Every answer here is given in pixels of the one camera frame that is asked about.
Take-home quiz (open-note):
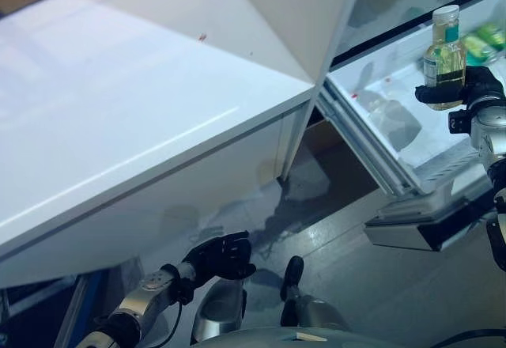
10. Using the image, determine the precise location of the grey robot torso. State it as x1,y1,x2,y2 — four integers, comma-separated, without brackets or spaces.
189,326,467,348

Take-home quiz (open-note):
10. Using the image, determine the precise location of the white counter cabinet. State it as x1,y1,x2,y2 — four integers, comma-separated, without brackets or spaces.
0,0,317,289

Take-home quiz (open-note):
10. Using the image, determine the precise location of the white fridge drawer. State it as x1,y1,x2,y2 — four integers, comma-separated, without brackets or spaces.
315,19,506,252

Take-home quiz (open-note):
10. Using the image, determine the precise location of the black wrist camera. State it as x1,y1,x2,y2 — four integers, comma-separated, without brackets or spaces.
448,108,474,135
160,263,195,305

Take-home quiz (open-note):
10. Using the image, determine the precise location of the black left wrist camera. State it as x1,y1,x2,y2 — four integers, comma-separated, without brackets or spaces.
160,263,195,305

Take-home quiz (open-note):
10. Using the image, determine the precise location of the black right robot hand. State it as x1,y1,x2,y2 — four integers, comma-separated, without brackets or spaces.
414,65,506,112

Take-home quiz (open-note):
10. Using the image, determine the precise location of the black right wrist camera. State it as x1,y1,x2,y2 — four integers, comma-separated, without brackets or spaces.
448,108,474,135

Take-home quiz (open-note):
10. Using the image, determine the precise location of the silver robot leg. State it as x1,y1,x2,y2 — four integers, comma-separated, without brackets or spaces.
191,278,248,345
279,255,353,331

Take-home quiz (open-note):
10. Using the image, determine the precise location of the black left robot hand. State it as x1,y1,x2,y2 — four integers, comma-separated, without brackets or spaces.
181,231,257,282

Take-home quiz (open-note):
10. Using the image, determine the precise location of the blue metal frame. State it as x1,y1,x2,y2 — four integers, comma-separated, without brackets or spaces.
0,272,139,348

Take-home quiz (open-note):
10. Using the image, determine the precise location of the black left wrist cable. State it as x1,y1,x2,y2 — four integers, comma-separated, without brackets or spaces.
149,300,187,348

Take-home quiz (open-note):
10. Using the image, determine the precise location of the tall white cabinet panel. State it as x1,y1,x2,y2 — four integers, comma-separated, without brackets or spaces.
225,0,368,88

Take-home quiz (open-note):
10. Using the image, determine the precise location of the silver right robot leg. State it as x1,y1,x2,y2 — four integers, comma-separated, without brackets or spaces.
279,255,353,331

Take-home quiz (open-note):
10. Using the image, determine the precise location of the silver left robot leg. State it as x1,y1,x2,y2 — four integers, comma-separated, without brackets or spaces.
191,278,248,345

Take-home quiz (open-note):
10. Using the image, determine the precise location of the green drink can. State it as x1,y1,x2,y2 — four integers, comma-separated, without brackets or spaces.
476,22,506,51
462,33,497,65

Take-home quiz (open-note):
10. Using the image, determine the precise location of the stainless steel fridge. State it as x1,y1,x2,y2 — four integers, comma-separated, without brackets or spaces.
276,0,506,254

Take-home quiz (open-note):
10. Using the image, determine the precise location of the clear bottle of yellow tea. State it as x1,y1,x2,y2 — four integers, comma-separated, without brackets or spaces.
422,4,468,112

